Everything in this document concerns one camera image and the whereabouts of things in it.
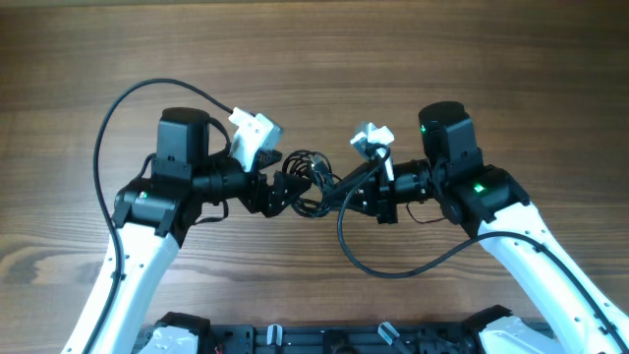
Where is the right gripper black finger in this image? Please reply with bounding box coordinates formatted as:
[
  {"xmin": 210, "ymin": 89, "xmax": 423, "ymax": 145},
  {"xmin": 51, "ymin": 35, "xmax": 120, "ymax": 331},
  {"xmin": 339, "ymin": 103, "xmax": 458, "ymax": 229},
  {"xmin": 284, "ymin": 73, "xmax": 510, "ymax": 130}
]
[
  {"xmin": 334, "ymin": 164, "xmax": 372, "ymax": 195},
  {"xmin": 336, "ymin": 193, "xmax": 369, "ymax": 214}
]

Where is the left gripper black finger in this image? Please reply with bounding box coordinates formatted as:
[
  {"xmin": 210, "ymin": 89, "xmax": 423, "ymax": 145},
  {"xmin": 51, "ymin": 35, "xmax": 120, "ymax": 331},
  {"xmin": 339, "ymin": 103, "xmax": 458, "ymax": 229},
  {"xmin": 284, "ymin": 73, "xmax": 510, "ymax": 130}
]
[
  {"xmin": 273, "ymin": 171, "xmax": 310, "ymax": 190},
  {"xmin": 269, "ymin": 184, "xmax": 311, "ymax": 216}
]

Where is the black usb cable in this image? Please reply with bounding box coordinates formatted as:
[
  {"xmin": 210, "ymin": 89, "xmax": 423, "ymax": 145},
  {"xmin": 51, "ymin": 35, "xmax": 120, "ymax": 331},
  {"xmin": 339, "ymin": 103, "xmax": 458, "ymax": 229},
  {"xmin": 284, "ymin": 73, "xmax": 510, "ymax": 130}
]
[{"xmin": 281, "ymin": 148, "xmax": 343, "ymax": 219}]

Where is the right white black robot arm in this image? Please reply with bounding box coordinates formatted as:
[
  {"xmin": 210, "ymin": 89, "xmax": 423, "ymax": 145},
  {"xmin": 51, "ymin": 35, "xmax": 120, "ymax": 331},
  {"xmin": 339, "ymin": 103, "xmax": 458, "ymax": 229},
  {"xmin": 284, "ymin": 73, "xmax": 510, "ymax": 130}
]
[{"xmin": 334, "ymin": 101, "xmax": 628, "ymax": 353}]

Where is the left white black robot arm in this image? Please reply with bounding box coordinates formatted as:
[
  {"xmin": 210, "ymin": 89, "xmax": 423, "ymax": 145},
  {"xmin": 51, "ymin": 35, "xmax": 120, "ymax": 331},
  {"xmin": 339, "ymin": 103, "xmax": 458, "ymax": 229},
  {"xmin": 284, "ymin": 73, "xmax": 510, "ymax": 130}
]
[{"xmin": 64, "ymin": 107, "xmax": 310, "ymax": 353}]

